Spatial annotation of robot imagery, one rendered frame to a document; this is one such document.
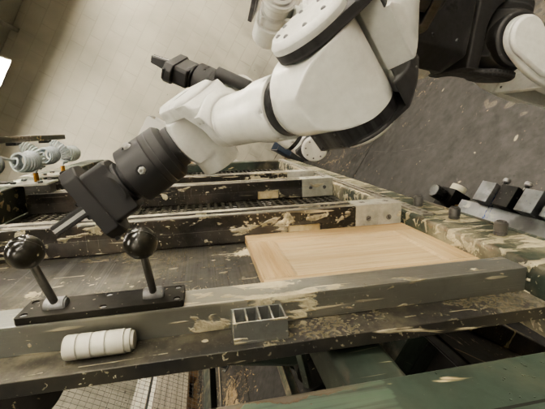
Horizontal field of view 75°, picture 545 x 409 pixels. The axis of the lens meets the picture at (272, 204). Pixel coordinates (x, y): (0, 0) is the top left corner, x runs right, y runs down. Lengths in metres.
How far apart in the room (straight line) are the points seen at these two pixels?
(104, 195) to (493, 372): 0.51
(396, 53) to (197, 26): 5.68
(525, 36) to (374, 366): 0.71
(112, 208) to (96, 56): 5.60
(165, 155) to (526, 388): 0.47
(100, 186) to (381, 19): 0.42
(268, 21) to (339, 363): 0.61
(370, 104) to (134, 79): 5.69
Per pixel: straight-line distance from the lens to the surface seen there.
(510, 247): 0.76
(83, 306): 0.53
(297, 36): 0.33
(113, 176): 0.55
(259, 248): 0.75
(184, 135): 0.53
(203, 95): 0.48
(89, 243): 0.87
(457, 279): 0.62
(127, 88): 5.99
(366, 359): 0.52
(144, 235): 0.42
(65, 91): 6.21
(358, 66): 0.35
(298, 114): 0.35
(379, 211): 0.93
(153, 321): 0.51
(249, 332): 0.47
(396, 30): 0.38
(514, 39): 0.92
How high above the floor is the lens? 1.44
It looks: 15 degrees down
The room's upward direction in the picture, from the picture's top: 63 degrees counter-clockwise
